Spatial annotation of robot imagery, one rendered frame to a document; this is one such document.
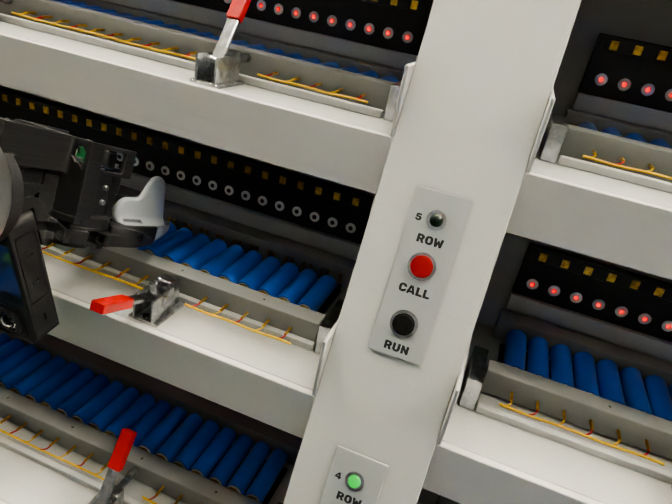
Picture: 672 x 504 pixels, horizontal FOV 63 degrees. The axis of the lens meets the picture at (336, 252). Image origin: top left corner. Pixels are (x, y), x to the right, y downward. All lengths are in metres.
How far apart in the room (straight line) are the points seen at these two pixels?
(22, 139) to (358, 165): 0.23
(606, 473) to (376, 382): 0.18
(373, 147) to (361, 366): 0.16
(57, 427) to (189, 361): 0.21
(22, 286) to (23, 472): 0.24
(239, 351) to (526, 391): 0.23
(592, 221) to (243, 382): 0.28
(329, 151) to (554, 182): 0.16
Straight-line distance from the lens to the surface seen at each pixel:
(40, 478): 0.63
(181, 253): 0.55
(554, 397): 0.47
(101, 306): 0.42
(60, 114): 0.73
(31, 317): 0.47
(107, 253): 0.54
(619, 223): 0.41
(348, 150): 0.41
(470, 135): 0.40
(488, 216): 0.39
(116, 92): 0.51
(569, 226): 0.40
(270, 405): 0.45
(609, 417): 0.49
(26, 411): 0.66
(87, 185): 0.44
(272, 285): 0.51
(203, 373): 0.46
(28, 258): 0.44
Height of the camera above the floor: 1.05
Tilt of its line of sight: 6 degrees down
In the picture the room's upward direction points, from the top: 17 degrees clockwise
